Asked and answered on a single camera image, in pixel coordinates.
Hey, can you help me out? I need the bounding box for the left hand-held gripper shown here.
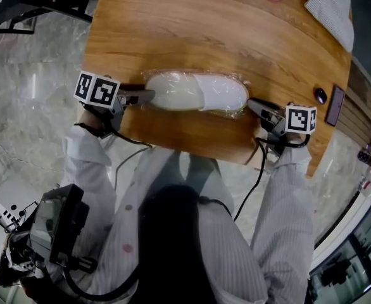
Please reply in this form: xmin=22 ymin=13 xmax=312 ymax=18
xmin=73 ymin=70 xmax=156 ymax=139

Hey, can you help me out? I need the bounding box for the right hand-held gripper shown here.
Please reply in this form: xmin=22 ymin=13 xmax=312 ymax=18
xmin=247 ymin=97 xmax=318 ymax=158

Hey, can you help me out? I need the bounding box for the clear plastic bag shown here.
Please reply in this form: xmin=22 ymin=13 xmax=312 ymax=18
xmin=141 ymin=68 xmax=253 ymax=120

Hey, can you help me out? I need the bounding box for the white slipper footwear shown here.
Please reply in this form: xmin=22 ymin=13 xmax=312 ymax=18
xmin=145 ymin=72 xmax=249 ymax=112

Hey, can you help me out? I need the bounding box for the person's right forearm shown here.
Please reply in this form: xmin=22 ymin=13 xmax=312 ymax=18
xmin=244 ymin=131 xmax=317 ymax=259

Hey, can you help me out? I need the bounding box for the person's left forearm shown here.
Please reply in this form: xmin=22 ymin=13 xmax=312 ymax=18
xmin=61 ymin=105 xmax=118 ymax=231

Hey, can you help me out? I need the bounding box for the black computer mouse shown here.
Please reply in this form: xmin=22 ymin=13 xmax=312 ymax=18
xmin=313 ymin=87 xmax=327 ymax=105

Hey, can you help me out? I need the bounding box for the dark purple smartphone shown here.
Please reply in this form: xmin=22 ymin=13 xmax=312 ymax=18
xmin=325 ymin=85 xmax=346 ymax=127

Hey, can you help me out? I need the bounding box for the wooden slatted bench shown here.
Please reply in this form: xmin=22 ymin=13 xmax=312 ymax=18
xmin=343 ymin=57 xmax=371 ymax=147

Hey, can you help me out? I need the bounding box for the grey striped folded cloth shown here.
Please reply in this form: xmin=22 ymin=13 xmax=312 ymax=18
xmin=305 ymin=0 xmax=355 ymax=53

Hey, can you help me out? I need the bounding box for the black worn equipment pack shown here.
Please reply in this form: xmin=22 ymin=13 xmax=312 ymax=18
xmin=28 ymin=183 xmax=99 ymax=274

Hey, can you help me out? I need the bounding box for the person's striped shirt torso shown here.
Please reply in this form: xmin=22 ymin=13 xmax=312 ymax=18
xmin=46 ymin=149 xmax=315 ymax=304

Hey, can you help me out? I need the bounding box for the glass display cabinet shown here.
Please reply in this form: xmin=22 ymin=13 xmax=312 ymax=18
xmin=308 ymin=198 xmax=371 ymax=304

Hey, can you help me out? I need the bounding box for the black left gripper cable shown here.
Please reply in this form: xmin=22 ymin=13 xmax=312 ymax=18
xmin=113 ymin=129 xmax=156 ymax=199

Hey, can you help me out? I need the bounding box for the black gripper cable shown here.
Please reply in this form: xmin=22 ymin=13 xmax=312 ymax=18
xmin=113 ymin=129 xmax=156 ymax=199
xmin=234 ymin=137 xmax=267 ymax=222

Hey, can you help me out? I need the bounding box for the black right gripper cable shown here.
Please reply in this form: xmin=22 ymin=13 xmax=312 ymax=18
xmin=234 ymin=137 xmax=267 ymax=222

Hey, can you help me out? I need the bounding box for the black metal frame stand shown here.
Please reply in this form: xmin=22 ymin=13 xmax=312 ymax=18
xmin=0 ymin=0 xmax=95 ymax=36

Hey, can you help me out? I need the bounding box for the thick black pack hose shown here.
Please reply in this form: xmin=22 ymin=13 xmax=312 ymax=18
xmin=62 ymin=263 xmax=141 ymax=301

